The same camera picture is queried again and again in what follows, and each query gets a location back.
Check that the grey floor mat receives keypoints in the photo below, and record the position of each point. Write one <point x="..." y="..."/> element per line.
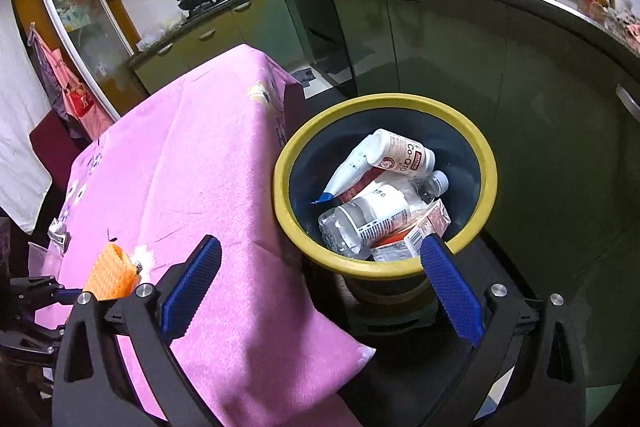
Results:
<point x="303" y="78"/>

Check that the clear plastic bottle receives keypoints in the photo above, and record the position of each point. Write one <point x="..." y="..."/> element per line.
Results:
<point x="360" y="217"/>

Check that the red checked apron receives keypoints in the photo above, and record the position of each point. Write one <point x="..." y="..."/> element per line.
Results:
<point x="75" y="102"/>

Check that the green base cabinets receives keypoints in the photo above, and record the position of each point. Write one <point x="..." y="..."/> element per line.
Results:
<point x="220" y="42"/>

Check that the clear plastic cup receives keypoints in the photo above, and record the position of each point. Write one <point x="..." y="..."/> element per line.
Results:
<point x="42" y="259"/>

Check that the pink floral tablecloth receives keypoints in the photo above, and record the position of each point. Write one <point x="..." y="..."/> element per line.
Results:
<point x="190" y="157"/>

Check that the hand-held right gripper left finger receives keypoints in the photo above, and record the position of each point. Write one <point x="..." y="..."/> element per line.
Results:
<point x="192" y="292"/>

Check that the silver snack wrapper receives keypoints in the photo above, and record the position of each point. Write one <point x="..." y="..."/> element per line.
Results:
<point x="59" y="234"/>

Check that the white pill bottle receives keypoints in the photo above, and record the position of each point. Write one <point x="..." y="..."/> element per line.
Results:
<point x="400" y="152"/>

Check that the white cup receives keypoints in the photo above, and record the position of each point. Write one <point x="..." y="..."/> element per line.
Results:
<point x="615" y="1"/>

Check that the red and white milk carton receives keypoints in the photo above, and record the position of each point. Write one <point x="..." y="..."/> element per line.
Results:
<point x="415" y="232"/>

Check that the glass sliding door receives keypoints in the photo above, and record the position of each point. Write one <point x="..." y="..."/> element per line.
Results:
<point x="80" y="17"/>

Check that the white hanging towel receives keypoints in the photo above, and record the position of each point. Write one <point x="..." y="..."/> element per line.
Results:
<point x="17" y="132"/>

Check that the yellow-rimmed trash bin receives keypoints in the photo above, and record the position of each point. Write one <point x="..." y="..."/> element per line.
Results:
<point x="380" y="107"/>

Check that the dark sink cabinets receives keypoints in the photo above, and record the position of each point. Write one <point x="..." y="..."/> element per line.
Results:
<point x="450" y="57"/>

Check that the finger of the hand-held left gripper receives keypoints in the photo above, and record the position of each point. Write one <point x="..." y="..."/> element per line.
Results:
<point x="35" y="339"/>
<point x="67" y="296"/>

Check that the maroon chair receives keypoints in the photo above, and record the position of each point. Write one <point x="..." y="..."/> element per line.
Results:
<point x="52" y="142"/>

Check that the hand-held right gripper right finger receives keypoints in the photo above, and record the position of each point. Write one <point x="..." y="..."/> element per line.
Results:
<point x="450" y="292"/>

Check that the blue and white sachet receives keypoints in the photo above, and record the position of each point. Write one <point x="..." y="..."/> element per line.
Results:
<point x="350" y="174"/>

